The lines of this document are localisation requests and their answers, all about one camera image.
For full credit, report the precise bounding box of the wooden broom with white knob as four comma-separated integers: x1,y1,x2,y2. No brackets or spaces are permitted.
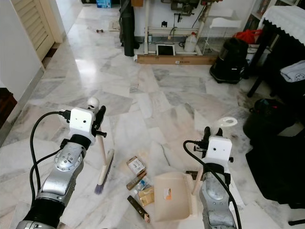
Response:
86,97,116,196

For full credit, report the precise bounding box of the beige long-handled dustpan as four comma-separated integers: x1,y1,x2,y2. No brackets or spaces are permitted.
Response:
152,116,238,223

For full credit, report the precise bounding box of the brown patterned bar wrapper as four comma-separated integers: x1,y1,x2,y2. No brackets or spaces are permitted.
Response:
185,170,203,181

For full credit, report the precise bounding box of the small white brown carton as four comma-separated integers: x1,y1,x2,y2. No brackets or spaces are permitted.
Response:
127,156,146,175

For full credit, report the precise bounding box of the black bag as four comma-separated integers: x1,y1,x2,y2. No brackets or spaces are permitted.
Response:
242,98,297,140

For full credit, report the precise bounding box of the brown stick wrapper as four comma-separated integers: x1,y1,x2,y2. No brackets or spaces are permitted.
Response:
126,171,147,191

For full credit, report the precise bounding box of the black fabric cover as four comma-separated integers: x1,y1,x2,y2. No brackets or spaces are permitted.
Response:
245,129,305,210

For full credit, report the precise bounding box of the crumpled clear plastic bottle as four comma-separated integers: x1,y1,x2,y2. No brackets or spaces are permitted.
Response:
134,179,151,192

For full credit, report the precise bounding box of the black canister vacuum cleaner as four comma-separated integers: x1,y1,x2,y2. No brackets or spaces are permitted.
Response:
209,37,251,84

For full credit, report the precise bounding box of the yellow snack packet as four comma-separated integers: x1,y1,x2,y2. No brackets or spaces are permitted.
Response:
137,186,155,207

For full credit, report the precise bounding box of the long flat cardboard box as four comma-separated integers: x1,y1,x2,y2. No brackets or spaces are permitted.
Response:
136,54,218,65

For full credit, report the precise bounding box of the dark wooden cabinet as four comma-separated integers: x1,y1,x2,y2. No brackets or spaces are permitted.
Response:
0,87,19,129

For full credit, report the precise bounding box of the white framed tablet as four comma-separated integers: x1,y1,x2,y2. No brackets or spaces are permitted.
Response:
156,43,176,57

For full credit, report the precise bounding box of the white plastic jug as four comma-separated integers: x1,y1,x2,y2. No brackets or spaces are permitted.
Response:
183,32,200,53

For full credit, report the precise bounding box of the black rolled mat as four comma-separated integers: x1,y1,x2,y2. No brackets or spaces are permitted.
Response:
118,0,140,58

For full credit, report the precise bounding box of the black piano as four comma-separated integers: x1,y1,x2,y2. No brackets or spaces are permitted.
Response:
247,21,305,108

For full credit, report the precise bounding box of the grey blue folded cloth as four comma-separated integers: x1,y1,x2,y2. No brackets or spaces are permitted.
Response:
279,60,305,83

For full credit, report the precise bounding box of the red plastic bag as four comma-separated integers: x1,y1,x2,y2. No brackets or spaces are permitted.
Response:
234,29,264,45

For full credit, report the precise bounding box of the blue box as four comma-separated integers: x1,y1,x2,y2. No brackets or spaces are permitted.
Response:
95,0,112,9

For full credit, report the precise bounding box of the wooden louvre door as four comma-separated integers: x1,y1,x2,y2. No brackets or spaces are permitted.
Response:
10,0,65,60

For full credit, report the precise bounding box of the white lace cloth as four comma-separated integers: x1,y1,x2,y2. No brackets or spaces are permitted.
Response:
258,5,305,46

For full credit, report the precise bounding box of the white bookshelf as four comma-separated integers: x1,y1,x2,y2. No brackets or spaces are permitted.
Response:
243,0,286,31

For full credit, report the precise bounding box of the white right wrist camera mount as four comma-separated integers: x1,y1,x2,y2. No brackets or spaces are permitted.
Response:
206,135,233,165

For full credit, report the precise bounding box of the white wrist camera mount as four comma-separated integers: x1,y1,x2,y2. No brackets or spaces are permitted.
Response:
206,135,233,165
70,107,96,136

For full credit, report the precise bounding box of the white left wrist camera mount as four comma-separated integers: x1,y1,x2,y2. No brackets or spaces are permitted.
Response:
70,107,96,136

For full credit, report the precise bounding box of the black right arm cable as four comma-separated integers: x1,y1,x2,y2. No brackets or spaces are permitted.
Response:
183,139,244,229

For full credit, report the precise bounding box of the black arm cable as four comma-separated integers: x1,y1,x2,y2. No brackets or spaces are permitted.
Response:
30,111,73,203
183,139,244,229

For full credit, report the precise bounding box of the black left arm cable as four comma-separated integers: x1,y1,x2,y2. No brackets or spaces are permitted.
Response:
30,111,73,203

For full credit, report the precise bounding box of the white metal table frame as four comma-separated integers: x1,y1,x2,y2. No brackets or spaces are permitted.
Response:
143,0,220,57

